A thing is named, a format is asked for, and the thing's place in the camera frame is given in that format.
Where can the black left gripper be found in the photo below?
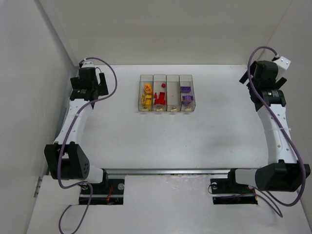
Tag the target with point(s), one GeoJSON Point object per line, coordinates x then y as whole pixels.
{"type": "Point", "coordinates": [103, 82]}

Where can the large red lego assembly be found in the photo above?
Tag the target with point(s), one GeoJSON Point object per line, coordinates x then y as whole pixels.
{"type": "Point", "coordinates": [161, 100]}

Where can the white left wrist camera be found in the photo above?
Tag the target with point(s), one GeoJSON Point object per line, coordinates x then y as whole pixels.
{"type": "Point", "coordinates": [86, 64]}

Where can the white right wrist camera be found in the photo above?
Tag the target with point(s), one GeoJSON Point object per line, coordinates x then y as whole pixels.
{"type": "Point", "coordinates": [282, 63]}

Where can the purple lego plate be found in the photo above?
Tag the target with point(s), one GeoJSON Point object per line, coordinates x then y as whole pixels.
{"type": "Point", "coordinates": [185, 89]}

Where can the purple yellow lego figure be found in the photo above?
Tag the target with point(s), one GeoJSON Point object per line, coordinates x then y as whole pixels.
{"type": "Point", "coordinates": [146, 99]}

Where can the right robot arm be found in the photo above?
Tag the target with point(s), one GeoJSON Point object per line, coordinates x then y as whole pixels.
{"type": "Point", "coordinates": [283, 172]}

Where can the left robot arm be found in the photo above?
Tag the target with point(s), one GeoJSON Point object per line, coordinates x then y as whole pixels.
{"type": "Point", "coordinates": [74, 162]}

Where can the purple curved lego brick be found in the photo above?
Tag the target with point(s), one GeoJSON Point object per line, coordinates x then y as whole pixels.
{"type": "Point", "coordinates": [189, 98]}

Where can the front aluminium rail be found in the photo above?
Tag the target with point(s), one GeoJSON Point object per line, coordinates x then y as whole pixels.
{"type": "Point", "coordinates": [150, 172]}

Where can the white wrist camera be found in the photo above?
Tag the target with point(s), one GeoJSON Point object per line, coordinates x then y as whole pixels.
{"type": "Point", "coordinates": [282, 63]}
{"type": "Point", "coordinates": [86, 64]}

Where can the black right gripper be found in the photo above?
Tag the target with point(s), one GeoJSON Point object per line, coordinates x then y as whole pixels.
{"type": "Point", "coordinates": [245, 76]}

